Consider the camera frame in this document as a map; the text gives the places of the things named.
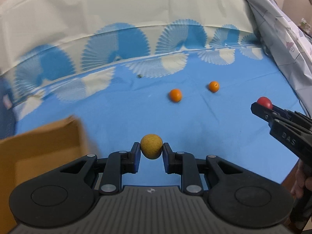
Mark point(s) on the yellow-green round fruit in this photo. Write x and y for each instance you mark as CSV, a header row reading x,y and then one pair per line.
x,y
151,146

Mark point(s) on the brown cardboard box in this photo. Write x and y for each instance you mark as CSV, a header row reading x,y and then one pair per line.
x,y
47,176

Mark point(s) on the blue white patterned sheet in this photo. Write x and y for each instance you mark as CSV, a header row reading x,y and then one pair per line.
x,y
112,64

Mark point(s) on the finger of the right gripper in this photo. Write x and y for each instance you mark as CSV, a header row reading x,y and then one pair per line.
x,y
269,115

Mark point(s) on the orange kumquat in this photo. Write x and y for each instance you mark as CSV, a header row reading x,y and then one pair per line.
x,y
175,95
213,86

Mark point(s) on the orange kumquat front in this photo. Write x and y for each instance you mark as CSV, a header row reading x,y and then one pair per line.
x,y
175,95

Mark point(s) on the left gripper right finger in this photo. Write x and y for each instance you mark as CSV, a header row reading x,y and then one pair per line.
x,y
185,165

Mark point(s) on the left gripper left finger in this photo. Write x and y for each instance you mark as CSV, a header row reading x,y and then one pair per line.
x,y
117,164

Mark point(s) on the grey white blanket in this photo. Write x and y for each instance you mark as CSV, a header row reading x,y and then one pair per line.
x,y
287,44

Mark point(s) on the red round fruit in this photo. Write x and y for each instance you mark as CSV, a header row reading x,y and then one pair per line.
x,y
265,102

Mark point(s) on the person right hand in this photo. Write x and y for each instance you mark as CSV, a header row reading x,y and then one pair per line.
x,y
302,180

